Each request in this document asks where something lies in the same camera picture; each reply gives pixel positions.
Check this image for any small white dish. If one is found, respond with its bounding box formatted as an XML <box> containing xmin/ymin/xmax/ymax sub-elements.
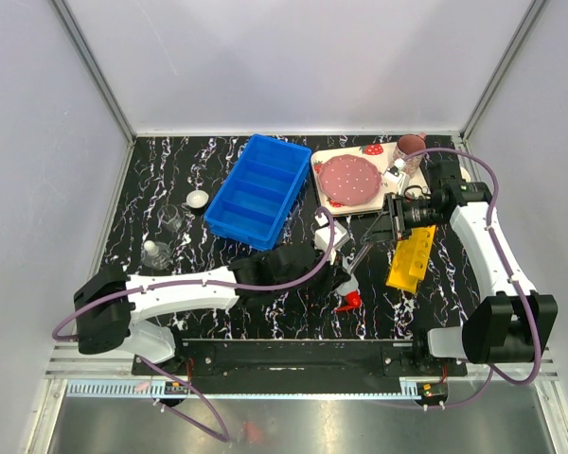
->
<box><xmin>186</xmin><ymin>189</ymin><xmax>209</xmax><ymax>209</ymax></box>

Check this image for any glass flask with stopper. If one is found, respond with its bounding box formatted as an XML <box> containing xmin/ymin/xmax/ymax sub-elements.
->
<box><xmin>142</xmin><ymin>240</ymin><xmax>171</xmax><ymax>271</ymax></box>

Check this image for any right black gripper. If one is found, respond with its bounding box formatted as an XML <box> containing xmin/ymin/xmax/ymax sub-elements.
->
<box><xmin>361</xmin><ymin>192</ymin><xmax>445</xmax><ymax>246</ymax></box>

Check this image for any strawberry print tray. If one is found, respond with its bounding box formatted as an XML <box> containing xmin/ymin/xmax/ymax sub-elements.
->
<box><xmin>311</xmin><ymin>143</ymin><xmax>426</xmax><ymax>217</ymax></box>

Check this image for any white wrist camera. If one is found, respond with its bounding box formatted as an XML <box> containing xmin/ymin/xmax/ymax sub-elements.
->
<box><xmin>313</xmin><ymin>207</ymin><xmax>349</xmax><ymax>252</ymax></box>
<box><xmin>382</xmin><ymin>158</ymin><xmax>410</xmax><ymax>195</ymax></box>

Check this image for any yellow test tube rack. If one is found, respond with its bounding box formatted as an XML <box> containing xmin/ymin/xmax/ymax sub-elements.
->
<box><xmin>385</xmin><ymin>225</ymin><xmax>436</xmax><ymax>294</ymax></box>

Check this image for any small glass beaker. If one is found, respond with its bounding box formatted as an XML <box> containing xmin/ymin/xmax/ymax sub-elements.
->
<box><xmin>157</xmin><ymin>204</ymin><xmax>183</xmax><ymax>233</ymax></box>

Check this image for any blue compartment bin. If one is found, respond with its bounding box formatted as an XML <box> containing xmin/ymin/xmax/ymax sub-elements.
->
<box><xmin>204</xmin><ymin>134</ymin><xmax>311</xmax><ymax>251</ymax></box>

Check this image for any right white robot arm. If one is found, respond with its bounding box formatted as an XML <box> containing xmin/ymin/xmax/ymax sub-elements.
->
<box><xmin>361</xmin><ymin>161</ymin><xmax>558</xmax><ymax>375</ymax></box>

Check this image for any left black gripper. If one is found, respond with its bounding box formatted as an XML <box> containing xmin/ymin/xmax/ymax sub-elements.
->
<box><xmin>275</xmin><ymin>240</ymin><xmax>350</xmax><ymax>298</ymax></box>

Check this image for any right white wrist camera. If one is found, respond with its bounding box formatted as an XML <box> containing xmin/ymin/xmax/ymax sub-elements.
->
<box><xmin>382</xmin><ymin>158</ymin><xmax>410</xmax><ymax>195</ymax></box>

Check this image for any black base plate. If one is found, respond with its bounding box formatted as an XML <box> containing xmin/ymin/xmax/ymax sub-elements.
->
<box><xmin>157</xmin><ymin>340</ymin><xmax>467</xmax><ymax>394</ymax></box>

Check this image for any white wash bottle red cap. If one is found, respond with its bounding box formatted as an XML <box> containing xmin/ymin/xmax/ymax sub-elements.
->
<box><xmin>334</xmin><ymin>275</ymin><xmax>363</xmax><ymax>313</ymax></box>

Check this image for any pink ghost print mug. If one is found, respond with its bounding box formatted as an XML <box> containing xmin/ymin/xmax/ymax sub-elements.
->
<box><xmin>391</xmin><ymin>132</ymin><xmax>427</xmax><ymax>177</ymax></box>

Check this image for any glass test tube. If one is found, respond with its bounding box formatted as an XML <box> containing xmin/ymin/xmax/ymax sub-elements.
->
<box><xmin>346</xmin><ymin>243</ymin><xmax>372</xmax><ymax>275</ymax></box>

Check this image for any white ceramic bowl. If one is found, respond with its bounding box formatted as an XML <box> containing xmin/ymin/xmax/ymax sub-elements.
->
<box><xmin>459</xmin><ymin>166</ymin><xmax>471</xmax><ymax>183</ymax></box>

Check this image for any pink polka dot plate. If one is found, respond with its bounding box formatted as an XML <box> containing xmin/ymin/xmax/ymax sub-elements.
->
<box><xmin>317</xmin><ymin>154</ymin><xmax>382</xmax><ymax>207</ymax></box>

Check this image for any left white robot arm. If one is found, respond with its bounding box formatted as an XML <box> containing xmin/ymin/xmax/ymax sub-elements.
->
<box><xmin>73</xmin><ymin>244</ymin><xmax>357</xmax><ymax>375</ymax></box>

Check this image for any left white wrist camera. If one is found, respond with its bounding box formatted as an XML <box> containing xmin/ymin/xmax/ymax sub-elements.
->
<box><xmin>313</xmin><ymin>207</ymin><xmax>349</xmax><ymax>252</ymax></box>

